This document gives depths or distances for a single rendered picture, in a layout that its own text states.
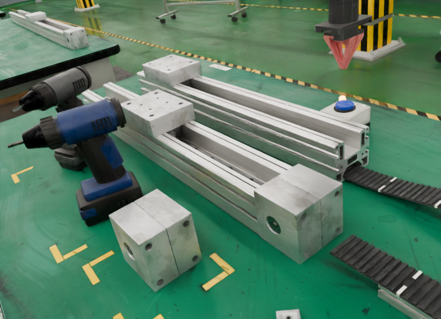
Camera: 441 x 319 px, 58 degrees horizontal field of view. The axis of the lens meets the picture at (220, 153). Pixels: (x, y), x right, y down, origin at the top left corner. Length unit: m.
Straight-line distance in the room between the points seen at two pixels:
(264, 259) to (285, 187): 0.12
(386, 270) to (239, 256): 0.22
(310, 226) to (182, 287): 0.21
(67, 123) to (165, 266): 0.29
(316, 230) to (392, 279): 0.12
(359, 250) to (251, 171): 0.25
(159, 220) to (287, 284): 0.20
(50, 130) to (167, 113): 0.26
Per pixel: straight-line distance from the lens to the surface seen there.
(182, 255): 0.63
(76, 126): 0.72
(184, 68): 1.17
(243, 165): 0.76
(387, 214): 0.72
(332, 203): 0.62
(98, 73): 2.33
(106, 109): 0.73
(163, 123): 0.87
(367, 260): 0.59
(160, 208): 0.63
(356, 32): 0.86
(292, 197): 0.60
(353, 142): 0.81
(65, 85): 0.98
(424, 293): 0.57
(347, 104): 0.93
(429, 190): 0.75
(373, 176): 0.80
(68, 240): 0.80
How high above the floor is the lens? 1.23
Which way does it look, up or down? 29 degrees down
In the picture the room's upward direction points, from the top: 10 degrees counter-clockwise
